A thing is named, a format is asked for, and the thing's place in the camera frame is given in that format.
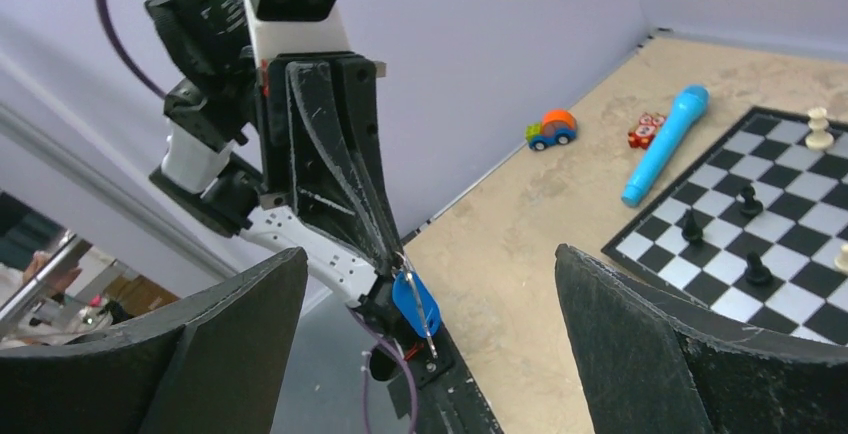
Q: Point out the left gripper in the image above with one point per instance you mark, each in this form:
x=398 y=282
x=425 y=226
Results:
x=317 y=121

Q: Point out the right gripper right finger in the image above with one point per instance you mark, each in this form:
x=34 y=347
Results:
x=652 y=362

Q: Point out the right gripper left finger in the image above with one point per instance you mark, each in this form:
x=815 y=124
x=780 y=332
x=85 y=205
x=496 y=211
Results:
x=213 y=362

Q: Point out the blue key tag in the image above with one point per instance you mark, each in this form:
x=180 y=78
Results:
x=418 y=306

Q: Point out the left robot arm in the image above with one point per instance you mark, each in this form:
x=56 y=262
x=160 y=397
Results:
x=212 y=167

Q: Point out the black chess piece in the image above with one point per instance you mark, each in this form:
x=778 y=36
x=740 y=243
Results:
x=751 y=206
x=756 y=272
x=691 y=231

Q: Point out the black white chessboard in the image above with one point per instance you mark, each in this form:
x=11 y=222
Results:
x=798 y=234

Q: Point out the white chess piece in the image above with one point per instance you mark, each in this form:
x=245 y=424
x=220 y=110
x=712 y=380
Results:
x=819 y=138
x=841 y=259

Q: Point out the orange blue toy car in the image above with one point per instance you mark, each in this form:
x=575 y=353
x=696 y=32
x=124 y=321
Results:
x=558 y=127

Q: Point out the red owl toy block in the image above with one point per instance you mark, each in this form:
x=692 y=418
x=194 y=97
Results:
x=642 y=134

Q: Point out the blue toy microphone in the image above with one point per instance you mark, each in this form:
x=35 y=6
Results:
x=687 y=107

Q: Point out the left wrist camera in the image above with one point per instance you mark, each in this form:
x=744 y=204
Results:
x=289 y=27

